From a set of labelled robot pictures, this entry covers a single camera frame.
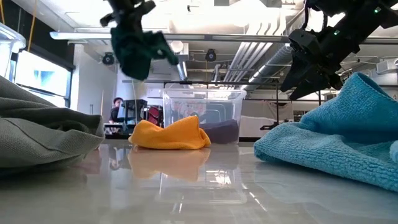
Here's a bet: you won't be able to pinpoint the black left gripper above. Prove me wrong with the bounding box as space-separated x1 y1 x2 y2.
99 0 156 32

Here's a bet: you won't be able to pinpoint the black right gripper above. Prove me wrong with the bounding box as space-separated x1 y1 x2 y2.
279 26 361 101

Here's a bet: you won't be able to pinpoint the dark green towel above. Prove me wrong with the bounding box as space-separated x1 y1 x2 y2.
110 26 180 82

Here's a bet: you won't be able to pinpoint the blue towel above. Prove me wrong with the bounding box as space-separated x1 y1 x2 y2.
253 72 398 192

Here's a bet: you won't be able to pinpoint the clear plastic storage bin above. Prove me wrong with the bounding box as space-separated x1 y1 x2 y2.
0 22 27 82
162 88 248 145

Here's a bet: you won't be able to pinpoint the purple towel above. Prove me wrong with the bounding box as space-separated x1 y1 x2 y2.
198 119 240 144

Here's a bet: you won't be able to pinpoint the orange towel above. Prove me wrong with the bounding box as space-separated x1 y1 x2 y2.
127 114 212 151

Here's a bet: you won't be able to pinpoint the grey towel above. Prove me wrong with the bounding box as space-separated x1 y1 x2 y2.
0 76 105 170

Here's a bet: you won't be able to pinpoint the black round ceiling device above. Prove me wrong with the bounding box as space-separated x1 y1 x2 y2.
102 52 116 66
205 48 218 62

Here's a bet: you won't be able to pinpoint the white cloth covered table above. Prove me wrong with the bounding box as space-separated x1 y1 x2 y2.
238 100 295 138

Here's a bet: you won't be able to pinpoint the silver ceiling ducts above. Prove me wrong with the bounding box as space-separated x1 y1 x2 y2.
223 0 308 91

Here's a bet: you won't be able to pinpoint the white ceiling box unit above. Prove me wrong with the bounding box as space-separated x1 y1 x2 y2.
376 58 398 75

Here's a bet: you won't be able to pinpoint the person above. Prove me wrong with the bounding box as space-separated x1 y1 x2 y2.
108 96 125 124

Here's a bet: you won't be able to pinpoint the black cart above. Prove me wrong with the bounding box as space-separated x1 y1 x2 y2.
123 99 149 135

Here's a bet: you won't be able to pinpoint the red object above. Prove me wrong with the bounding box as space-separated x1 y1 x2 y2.
147 105 164 127

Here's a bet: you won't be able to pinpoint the large window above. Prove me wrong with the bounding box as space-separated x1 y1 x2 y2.
9 49 74 108

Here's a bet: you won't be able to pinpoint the white duct box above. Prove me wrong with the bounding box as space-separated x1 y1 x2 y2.
169 40 190 80

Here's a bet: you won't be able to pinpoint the black metal rack frame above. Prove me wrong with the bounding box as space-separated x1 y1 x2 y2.
163 80 343 124

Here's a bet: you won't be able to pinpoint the aluminium frame beam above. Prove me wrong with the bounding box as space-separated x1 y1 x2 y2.
49 30 398 44

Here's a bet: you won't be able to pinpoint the yellow hanging cable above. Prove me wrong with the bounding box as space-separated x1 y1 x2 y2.
27 0 38 53

